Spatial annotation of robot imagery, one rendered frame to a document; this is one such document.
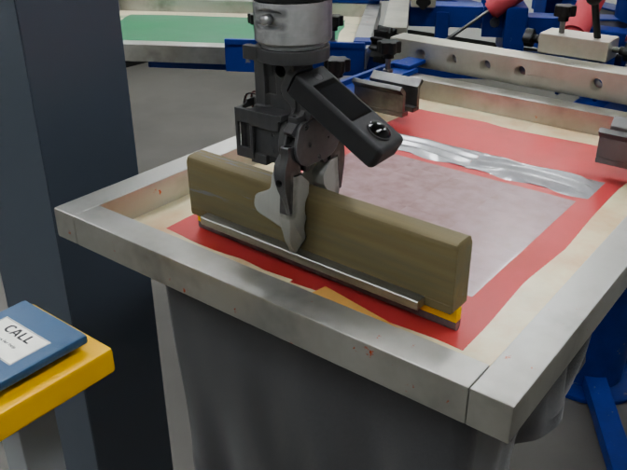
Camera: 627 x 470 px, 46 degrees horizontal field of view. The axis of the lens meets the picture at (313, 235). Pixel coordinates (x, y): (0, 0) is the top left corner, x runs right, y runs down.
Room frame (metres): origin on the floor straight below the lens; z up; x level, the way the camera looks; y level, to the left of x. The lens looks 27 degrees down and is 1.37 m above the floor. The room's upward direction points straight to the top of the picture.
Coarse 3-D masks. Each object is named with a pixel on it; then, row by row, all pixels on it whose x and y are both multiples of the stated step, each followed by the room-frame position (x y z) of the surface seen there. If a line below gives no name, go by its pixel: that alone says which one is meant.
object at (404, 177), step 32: (416, 128) 1.19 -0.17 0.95; (448, 128) 1.19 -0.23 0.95; (480, 128) 1.19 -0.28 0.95; (352, 160) 1.04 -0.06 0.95; (384, 160) 1.04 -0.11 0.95; (416, 160) 1.04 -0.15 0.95; (352, 192) 0.92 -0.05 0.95; (384, 192) 0.92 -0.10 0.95; (416, 192) 0.92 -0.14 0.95; (192, 224) 0.83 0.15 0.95; (256, 256) 0.74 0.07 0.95
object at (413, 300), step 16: (208, 224) 0.77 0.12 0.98; (224, 224) 0.76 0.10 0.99; (256, 240) 0.72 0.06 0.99; (272, 240) 0.72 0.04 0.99; (288, 256) 0.69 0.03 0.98; (304, 256) 0.68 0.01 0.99; (320, 256) 0.68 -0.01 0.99; (336, 272) 0.65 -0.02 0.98; (352, 272) 0.65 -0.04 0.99; (368, 288) 0.63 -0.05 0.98; (384, 288) 0.62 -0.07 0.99; (400, 288) 0.62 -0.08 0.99; (416, 304) 0.59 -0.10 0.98
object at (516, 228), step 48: (528, 144) 1.11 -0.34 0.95; (576, 144) 1.11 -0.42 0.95; (432, 192) 0.92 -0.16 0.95; (480, 192) 0.92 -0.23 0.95; (528, 192) 0.92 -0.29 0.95; (480, 240) 0.78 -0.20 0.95; (528, 240) 0.78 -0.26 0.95; (336, 288) 0.67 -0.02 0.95; (480, 288) 0.67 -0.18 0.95; (432, 336) 0.59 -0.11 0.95
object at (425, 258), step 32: (192, 160) 0.80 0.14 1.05; (224, 160) 0.79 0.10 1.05; (192, 192) 0.80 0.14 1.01; (224, 192) 0.77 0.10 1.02; (256, 192) 0.74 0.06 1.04; (320, 192) 0.70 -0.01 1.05; (256, 224) 0.74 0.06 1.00; (320, 224) 0.68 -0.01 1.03; (352, 224) 0.66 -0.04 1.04; (384, 224) 0.63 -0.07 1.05; (416, 224) 0.63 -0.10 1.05; (352, 256) 0.66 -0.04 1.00; (384, 256) 0.63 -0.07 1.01; (416, 256) 0.61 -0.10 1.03; (448, 256) 0.59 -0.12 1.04; (416, 288) 0.61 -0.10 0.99; (448, 288) 0.59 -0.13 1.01
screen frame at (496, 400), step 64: (576, 128) 1.17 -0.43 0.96; (128, 192) 0.84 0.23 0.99; (128, 256) 0.72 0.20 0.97; (192, 256) 0.68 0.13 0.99; (256, 320) 0.60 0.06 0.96; (320, 320) 0.56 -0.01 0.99; (576, 320) 0.56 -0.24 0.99; (384, 384) 0.51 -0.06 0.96; (448, 384) 0.48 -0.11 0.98; (512, 384) 0.47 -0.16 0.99
